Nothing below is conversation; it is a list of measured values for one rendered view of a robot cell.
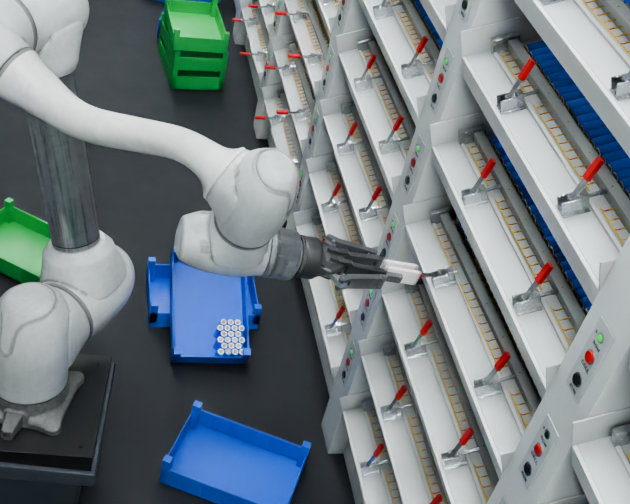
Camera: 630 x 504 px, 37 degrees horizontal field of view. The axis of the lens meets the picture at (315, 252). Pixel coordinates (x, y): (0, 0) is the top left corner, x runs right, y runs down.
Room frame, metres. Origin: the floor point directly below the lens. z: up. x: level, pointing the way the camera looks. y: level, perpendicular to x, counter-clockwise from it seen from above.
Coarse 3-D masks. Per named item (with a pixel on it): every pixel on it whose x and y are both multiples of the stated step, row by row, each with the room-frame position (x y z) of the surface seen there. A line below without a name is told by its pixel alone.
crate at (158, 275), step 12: (156, 264) 2.00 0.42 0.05; (168, 264) 2.01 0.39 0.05; (156, 276) 2.00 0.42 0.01; (168, 276) 2.01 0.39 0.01; (252, 276) 2.06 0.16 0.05; (156, 288) 1.96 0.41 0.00; (168, 288) 1.97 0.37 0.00; (252, 288) 2.03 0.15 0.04; (156, 300) 1.91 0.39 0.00; (168, 300) 1.92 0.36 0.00; (252, 300) 2.00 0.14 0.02; (156, 312) 1.81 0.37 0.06; (168, 312) 1.82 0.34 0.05; (252, 312) 1.92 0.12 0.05; (156, 324) 1.81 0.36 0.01; (168, 324) 1.82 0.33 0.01; (252, 324) 1.90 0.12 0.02
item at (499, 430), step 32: (416, 224) 1.54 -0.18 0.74; (416, 256) 1.46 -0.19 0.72; (448, 288) 1.36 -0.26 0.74; (448, 320) 1.28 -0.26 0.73; (480, 320) 1.28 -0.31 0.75; (480, 352) 1.21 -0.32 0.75; (512, 384) 1.14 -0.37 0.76; (480, 416) 1.08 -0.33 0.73; (512, 416) 1.08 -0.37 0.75; (512, 448) 1.02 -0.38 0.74
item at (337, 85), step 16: (352, 0) 2.20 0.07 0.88; (336, 16) 2.28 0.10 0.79; (352, 16) 2.21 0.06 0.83; (336, 32) 2.25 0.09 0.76; (336, 48) 2.22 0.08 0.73; (336, 64) 2.20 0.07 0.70; (336, 80) 2.21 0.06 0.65; (320, 96) 2.26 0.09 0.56; (320, 112) 2.23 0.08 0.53; (320, 128) 2.20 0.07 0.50; (320, 144) 2.21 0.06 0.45; (304, 160) 2.26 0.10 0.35; (304, 192) 2.20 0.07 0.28; (304, 208) 2.21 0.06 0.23; (288, 224) 2.27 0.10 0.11
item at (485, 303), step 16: (448, 224) 1.51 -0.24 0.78; (448, 240) 1.48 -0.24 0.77; (464, 256) 1.42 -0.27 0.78; (464, 272) 1.39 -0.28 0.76; (480, 288) 1.33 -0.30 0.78; (480, 304) 1.31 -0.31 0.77; (496, 320) 1.26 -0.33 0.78; (496, 336) 1.23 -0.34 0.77; (512, 352) 1.19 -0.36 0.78; (512, 368) 1.15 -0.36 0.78; (528, 384) 1.12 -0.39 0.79; (528, 400) 1.09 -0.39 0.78
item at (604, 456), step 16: (608, 416) 0.89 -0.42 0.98; (624, 416) 0.90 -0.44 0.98; (576, 432) 0.88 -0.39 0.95; (592, 432) 0.88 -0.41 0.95; (608, 432) 0.89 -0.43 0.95; (624, 432) 0.88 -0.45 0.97; (576, 448) 0.88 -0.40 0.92; (592, 448) 0.88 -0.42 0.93; (608, 448) 0.88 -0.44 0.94; (624, 448) 0.88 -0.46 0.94; (576, 464) 0.87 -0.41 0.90; (592, 464) 0.85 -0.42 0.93; (608, 464) 0.85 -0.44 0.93; (624, 464) 0.85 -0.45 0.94; (592, 480) 0.83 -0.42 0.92; (608, 480) 0.83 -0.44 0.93; (624, 480) 0.83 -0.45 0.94; (592, 496) 0.82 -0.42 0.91; (608, 496) 0.80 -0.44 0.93; (624, 496) 0.81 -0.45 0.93
